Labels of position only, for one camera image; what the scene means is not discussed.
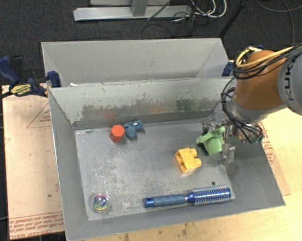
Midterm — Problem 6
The grey metal bin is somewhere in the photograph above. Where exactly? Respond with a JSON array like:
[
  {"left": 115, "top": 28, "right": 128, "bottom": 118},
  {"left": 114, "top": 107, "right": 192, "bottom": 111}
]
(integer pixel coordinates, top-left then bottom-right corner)
[{"left": 41, "top": 26, "right": 288, "bottom": 241}]

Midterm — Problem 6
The light green plastic toy piece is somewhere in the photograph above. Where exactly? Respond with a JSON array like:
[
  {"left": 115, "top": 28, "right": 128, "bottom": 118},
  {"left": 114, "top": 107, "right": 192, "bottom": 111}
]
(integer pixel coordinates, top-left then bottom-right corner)
[{"left": 194, "top": 126, "right": 227, "bottom": 157}]

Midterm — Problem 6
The clear ball with colourful swirl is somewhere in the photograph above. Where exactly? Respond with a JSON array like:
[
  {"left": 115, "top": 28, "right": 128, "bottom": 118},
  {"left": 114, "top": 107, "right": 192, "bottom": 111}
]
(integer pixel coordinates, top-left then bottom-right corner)
[{"left": 88, "top": 191, "right": 112, "bottom": 214}]

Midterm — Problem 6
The dark blue toy animal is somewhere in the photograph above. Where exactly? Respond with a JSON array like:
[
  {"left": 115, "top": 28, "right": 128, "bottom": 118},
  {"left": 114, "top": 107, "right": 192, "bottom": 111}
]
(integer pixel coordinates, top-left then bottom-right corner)
[{"left": 122, "top": 119, "right": 146, "bottom": 140}]

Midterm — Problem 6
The blue round hairbrush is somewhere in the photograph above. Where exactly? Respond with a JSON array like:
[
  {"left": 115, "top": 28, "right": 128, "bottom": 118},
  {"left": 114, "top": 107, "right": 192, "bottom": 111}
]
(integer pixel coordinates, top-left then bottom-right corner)
[{"left": 142, "top": 184, "right": 233, "bottom": 210}]

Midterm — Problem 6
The yellow toy brick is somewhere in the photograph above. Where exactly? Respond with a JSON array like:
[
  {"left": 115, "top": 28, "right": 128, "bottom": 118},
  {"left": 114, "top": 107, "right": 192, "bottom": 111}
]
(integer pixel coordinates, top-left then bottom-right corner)
[{"left": 174, "top": 146, "right": 203, "bottom": 174}]

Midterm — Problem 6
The orange hexagonal block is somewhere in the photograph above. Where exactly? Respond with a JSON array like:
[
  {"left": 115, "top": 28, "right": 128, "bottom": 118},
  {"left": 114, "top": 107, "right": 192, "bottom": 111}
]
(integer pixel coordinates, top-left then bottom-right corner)
[{"left": 109, "top": 124, "right": 127, "bottom": 143}]

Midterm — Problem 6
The brown cardboard board red print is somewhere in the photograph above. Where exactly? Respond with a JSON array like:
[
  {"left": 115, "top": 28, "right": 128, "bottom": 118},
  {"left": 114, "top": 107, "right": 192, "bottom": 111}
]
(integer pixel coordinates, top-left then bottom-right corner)
[{"left": 0, "top": 66, "right": 294, "bottom": 241}]

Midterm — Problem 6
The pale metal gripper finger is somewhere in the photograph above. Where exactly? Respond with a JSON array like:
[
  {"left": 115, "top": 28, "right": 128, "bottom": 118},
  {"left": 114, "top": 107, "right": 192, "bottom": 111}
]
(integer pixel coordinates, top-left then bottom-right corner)
[
  {"left": 201, "top": 118, "right": 221, "bottom": 135},
  {"left": 216, "top": 141, "right": 237, "bottom": 166}
]

